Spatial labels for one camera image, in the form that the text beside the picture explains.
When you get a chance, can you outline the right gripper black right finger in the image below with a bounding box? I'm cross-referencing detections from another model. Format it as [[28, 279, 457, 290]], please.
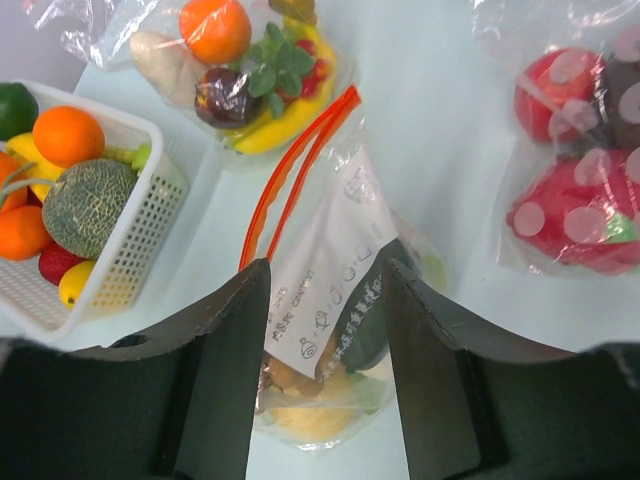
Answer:
[[383, 261, 639, 479]]

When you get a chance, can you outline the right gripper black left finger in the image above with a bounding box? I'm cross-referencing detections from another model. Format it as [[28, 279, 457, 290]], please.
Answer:
[[1, 259, 271, 479]]

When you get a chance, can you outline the dark green avocado fake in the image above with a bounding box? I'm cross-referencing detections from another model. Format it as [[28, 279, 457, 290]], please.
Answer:
[[335, 239, 411, 373]]

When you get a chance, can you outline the zip bag orange seal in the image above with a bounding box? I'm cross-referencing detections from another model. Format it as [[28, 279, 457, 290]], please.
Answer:
[[240, 87, 446, 453]]

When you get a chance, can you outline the yellow lemon fake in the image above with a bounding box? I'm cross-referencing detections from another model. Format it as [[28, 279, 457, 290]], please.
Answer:
[[58, 260, 96, 309]]

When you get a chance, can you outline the red apple fake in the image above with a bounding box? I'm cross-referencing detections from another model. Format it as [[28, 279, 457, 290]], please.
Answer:
[[38, 243, 84, 286]]

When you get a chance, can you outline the green melon fake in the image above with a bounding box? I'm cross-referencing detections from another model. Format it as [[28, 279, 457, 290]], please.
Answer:
[[42, 159, 137, 259]]

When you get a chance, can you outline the zip bag with red toys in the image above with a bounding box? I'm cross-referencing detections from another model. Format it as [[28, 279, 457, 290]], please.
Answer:
[[473, 1, 639, 277]]

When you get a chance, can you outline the orange fake front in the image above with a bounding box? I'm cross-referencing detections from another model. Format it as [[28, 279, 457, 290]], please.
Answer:
[[1, 205, 53, 261]]

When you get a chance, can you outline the orange fake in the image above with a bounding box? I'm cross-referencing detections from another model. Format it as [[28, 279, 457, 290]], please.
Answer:
[[1, 205, 53, 261], [32, 106, 106, 168]]

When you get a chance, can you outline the orange fake back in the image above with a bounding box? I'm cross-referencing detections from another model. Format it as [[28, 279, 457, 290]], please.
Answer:
[[32, 106, 106, 168]]

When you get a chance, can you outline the banana in bag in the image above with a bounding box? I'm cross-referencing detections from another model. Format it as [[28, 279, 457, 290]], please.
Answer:
[[226, 17, 338, 155]]

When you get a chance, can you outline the zip bag with mixed fruit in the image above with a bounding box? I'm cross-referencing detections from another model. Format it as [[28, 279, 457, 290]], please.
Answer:
[[24, 1, 353, 167]]

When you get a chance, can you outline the orange in bag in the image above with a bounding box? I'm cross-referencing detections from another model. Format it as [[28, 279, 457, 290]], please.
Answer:
[[179, 0, 252, 64]]

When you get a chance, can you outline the white plastic basket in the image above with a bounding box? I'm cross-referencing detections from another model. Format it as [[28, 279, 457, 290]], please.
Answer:
[[1, 81, 189, 344]]

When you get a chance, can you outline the yellow banana in basket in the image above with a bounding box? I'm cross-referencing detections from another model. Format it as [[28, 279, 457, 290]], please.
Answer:
[[1, 133, 64, 187]]

